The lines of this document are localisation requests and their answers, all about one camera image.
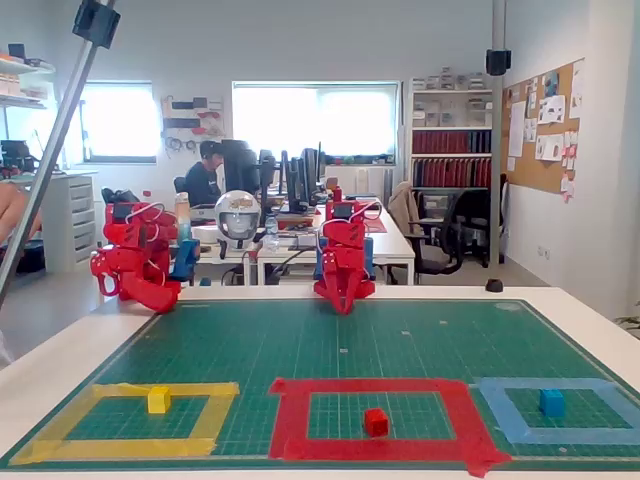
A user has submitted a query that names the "red cube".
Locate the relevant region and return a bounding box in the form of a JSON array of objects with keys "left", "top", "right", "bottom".
[{"left": 363, "top": 407, "right": 390, "bottom": 439}]

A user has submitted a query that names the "red leader arm with handle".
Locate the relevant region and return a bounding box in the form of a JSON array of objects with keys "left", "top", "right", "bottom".
[{"left": 89, "top": 201, "right": 182, "bottom": 315}]

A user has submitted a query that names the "person's left forearm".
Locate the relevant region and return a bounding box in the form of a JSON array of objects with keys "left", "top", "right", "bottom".
[{"left": 0, "top": 182, "right": 44, "bottom": 246}]

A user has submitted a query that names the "red tape square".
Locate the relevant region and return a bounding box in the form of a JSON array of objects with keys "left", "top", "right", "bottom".
[{"left": 267, "top": 377, "right": 514, "bottom": 479}]

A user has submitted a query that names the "yellow cube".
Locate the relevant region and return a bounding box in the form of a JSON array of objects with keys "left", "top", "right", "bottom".
[{"left": 147, "top": 386, "right": 173, "bottom": 415}]

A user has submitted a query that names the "blue cube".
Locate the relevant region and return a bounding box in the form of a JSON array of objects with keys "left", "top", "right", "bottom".
[{"left": 538, "top": 388, "right": 566, "bottom": 418}]

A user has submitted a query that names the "blue tape square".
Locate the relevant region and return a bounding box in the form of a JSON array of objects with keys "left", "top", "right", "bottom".
[{"left": 469, "top": 377, "right": 640, "bottom": 446}]

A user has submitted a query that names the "yellow tape square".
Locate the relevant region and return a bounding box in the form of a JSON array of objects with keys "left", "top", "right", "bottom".
[{"left": 8, "top": 382, "right": 240, "bottom": 466}]

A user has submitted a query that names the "white office desk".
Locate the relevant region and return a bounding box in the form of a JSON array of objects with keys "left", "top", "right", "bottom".
[{"left": 192, "top": 197, "right": 417, "bottom": 287}]

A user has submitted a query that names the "green cutting mat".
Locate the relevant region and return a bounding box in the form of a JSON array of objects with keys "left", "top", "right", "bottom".
[{"left": 0, "top": 298, "right": 640, "bottom": 474}]

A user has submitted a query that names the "beige jacket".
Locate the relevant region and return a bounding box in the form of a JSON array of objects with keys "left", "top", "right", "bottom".
[{"left": 388, "top": 181, "right": 426, "bottom": 237}]

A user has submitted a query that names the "office chair with grey seat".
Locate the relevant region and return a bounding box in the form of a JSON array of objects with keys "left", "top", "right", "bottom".
[{"left": 407, "top": 192, "right": 466, "bottom": 287}]

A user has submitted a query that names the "black computer monitor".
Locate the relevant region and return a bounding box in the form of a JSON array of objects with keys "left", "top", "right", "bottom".
[
  {"left": 219, "top": 138, "right": 261, "bottom": 196},
  {"left": 285, "top": 156, "right": 309, "bottom": 214},
  {"left": 257, "top": 148, "right": 279, "bottom": 211},
  {"left": 301, "top": 142, "right": 325, "bottom": 205}
]

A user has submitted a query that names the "white helmet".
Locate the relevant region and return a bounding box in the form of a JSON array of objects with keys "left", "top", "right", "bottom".
[{"left": 214, "top": 190, "right": 262, "bottom": 251}]

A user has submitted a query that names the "white bookshelf with binders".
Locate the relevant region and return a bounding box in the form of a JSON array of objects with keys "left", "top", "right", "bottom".
[{"left": 407, "top": 74, "right": 496, "bottom": 192}]

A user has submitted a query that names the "black office chair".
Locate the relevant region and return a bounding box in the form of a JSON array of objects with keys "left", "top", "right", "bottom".
[{"left": 449, "top": 188, "right": 494, "bottom": 269}]

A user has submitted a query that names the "wide bright window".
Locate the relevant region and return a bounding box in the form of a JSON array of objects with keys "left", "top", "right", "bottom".
[{"left": 231, "top": 79, "right": 402, "bottom": 164}]

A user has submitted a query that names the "seated person in dark shirt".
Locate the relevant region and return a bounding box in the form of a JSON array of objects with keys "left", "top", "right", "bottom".
[{"left": 182, "top": 140, "right": 226, "bottom": 207}]

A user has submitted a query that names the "colourful drink bottle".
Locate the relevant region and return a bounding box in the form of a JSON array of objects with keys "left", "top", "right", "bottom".
[{"left": 174, "top": 192, "right": 194, "bottom": 241}]

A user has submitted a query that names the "grey round column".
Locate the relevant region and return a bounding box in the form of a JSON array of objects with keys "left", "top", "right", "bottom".
[{"left": 491, "top": 0, "right": 507, "bottom": 266}]

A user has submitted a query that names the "cork pin board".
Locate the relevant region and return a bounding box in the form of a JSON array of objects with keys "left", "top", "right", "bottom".
[{"left": 501, "top": 57, "right": 587, "bottom": 197}]

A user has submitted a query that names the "black bag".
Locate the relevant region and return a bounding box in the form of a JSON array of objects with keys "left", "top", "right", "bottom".
[{"left": 101, "top": 187, "right": 141, "bottom": 205}]

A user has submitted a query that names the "black pole clamp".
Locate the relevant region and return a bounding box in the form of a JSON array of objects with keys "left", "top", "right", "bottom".
[
  {"left": 72, "top": 0, "right": 122, "bottom": 50},
  {"left": 485, "top": 48, "right": 512, "bottom": 77}
]

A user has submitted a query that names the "white drawer cabinet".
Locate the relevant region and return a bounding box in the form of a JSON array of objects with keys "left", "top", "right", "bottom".
[{"left": 42, "top": 172, "right": 99, "bottom": 274}]

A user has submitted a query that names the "small bright window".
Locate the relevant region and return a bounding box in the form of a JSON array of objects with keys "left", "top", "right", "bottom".
[{"left": 79, "top": 79, "right": 162, "bottom": 164}]

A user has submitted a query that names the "silver aluminium rod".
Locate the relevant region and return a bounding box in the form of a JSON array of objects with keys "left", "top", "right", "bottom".
[{"left": 0, "top": 0, "right": 117, "bottom": 309}]

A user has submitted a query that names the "black and red machine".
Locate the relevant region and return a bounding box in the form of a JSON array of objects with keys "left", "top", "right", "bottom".
[{"left": 0, "top": 139, "right": 39, "bottom": 179}]

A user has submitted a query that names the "white wall tool board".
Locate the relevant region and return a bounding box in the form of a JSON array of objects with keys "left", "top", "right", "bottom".
[{"left": 160, "top": 94, "right": 226, "bottom": 152}]

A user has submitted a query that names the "white wall shelf with boxes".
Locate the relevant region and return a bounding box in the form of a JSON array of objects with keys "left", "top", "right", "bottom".
[{"left": 0, "top": 42, "right": 57, "bottom": 111}]

